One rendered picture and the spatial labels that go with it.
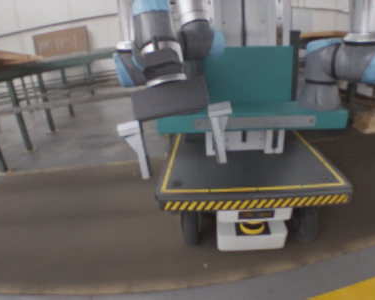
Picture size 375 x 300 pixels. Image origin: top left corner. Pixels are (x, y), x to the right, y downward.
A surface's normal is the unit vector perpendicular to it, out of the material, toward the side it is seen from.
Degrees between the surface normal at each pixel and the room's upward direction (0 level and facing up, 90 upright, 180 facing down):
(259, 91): 90
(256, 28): 90
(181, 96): 67
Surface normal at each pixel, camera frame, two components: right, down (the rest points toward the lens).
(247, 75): -0.09, 0.40
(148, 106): -0.04, 0.00
